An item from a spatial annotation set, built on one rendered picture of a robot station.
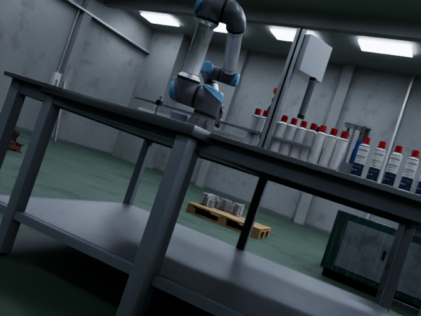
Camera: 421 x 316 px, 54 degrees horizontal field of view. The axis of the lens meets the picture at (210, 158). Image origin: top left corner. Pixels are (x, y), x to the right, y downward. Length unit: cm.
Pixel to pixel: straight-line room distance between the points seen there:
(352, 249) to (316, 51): 284
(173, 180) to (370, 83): 1168
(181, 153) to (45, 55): 1175
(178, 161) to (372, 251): 332
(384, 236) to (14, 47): 1052
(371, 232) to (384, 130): 814
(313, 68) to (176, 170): 96
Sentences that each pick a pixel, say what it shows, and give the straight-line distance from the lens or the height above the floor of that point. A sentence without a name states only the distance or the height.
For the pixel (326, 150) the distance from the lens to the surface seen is 216.
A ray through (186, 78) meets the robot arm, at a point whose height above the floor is 107.
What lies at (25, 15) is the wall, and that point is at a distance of 1279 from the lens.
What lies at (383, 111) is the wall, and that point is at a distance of 1271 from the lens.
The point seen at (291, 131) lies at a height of 101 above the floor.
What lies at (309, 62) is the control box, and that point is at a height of 134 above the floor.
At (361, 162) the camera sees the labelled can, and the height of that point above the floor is 96.
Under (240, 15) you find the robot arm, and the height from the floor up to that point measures 141.
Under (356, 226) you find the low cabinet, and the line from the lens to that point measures 464.
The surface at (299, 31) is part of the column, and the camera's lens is 220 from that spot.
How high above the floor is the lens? 70
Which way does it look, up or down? 1 degrees up
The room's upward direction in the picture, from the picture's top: 19 degrees clockwise
